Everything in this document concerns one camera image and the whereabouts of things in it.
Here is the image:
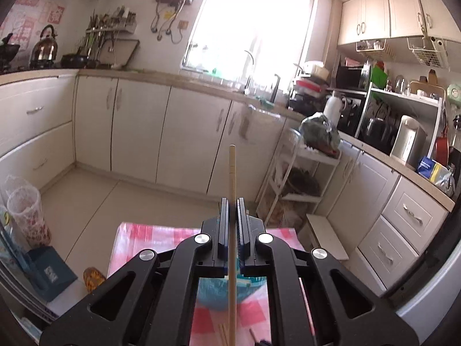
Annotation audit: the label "black microwave oven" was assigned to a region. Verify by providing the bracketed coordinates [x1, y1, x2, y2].
[335, 63, 371, 91]

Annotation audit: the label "pink checkered tablecloth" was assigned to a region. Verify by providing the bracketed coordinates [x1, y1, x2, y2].
[106, 222, 317, 346]

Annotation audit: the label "white thermos jug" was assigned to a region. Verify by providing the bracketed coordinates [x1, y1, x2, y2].
[324, 91, 347, 127]

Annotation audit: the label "blue perforated plastic basket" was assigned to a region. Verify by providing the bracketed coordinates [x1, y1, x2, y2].
[197, 275, 270, 311]

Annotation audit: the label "black wok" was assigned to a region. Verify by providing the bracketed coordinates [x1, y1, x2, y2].
[0, 32, 20, 72]

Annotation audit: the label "white wooden step stool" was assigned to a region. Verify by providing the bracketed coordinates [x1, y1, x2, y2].
[306, 214, 349, 262]

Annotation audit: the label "wall utensil rack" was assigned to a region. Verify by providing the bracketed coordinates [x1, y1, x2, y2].
[84, 5, 137, 50]

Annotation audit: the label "floral plastic waste bin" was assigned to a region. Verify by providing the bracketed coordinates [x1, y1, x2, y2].
[7, 185, 52, 248]

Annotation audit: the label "chrome sink faucet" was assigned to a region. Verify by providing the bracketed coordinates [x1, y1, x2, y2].
[242, 49, 257, 96]

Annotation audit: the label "steel kettle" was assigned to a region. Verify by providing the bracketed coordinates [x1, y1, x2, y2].
[29, 24, 58, 69]

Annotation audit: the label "green plastic bag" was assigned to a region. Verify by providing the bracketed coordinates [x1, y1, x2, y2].
[298, 112, 341, 158]

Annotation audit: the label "blue dustpan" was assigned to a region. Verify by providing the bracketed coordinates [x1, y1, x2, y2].
[23, 246, 77, 302]

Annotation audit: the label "white electric water boiler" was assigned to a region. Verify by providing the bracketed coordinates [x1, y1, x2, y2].
[390, 115, 427, 171]

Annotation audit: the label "yellow patterned slipper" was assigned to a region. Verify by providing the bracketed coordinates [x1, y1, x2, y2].
[83, 267, 106, 293]

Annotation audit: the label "stacked bowls and dishes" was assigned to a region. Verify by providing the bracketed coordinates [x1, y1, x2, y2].
[287, 60, 330, 116]

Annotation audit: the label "blue snack package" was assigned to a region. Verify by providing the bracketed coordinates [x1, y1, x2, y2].
[416, 156, 456, 197]

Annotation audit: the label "wooden chopstick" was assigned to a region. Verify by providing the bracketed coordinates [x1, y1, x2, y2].
[218, 323, 229, 346]
[228, 144, 237, 346]

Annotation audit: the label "white rolling shelf cart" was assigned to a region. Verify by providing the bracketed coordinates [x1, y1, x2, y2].
[256, 128, 341, 227]

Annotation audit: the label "black frying pan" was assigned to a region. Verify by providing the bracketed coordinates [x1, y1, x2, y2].
[60, 54, 88, 69]

